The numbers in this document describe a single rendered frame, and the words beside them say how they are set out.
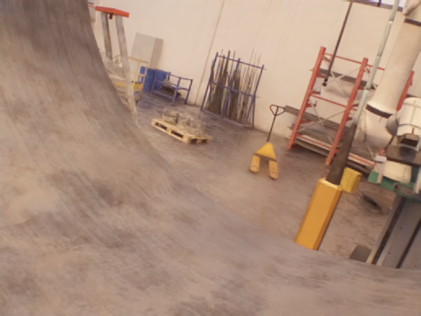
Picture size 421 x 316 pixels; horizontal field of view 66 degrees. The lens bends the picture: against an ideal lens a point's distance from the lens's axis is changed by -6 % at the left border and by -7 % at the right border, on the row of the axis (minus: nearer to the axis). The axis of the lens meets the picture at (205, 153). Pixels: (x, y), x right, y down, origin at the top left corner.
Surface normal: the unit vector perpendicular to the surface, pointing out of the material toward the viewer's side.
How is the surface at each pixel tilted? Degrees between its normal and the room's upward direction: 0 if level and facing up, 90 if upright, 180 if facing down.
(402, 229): 90
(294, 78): 90
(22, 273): 5
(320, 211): 90
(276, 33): 90
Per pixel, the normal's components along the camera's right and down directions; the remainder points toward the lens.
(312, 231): -0.56, 0.06
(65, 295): 0.34, -0.89
